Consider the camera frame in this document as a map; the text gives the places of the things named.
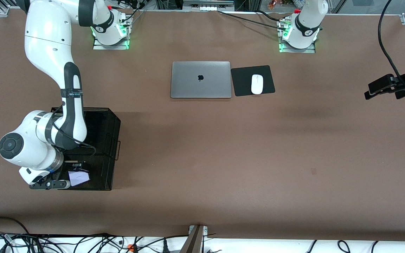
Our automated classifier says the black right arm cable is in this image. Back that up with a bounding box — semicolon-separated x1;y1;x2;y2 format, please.
50;105;97;157

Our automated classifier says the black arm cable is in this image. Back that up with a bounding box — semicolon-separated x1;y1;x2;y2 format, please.
378;0;405;92
50;105;97;157

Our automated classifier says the metal camera stand post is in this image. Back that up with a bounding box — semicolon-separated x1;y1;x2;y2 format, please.
180;225;208;253

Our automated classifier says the black base cable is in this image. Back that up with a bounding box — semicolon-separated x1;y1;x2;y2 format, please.
120;0;147;27

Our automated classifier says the grey power strip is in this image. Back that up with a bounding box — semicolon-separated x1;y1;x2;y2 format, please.
183;0;234;11

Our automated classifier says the black cable on table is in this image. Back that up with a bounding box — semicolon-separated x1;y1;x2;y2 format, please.
218;10;287;30

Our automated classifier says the silver closed laptop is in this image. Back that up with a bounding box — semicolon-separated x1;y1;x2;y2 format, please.
170;61;232;99

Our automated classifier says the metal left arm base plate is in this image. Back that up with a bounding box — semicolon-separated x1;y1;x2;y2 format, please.
277;18;316;54

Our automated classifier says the white computer mouse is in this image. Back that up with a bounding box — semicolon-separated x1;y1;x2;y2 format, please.
251;74;264;95

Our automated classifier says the thick black floor cable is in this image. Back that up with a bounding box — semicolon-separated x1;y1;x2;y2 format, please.
0;217;31;235

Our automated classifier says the black mouse pad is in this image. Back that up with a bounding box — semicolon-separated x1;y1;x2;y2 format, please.
231;65;276;97

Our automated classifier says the pale lilac phone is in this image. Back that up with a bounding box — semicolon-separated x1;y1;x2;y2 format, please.
68;170;91;186

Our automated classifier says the black mesh two-tier tray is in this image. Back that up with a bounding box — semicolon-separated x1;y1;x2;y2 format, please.
50;107;121;191

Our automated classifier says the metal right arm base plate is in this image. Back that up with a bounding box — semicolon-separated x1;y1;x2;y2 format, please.
93;21;133;50

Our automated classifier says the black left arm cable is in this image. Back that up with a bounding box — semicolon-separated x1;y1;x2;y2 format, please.
378;0;405;92

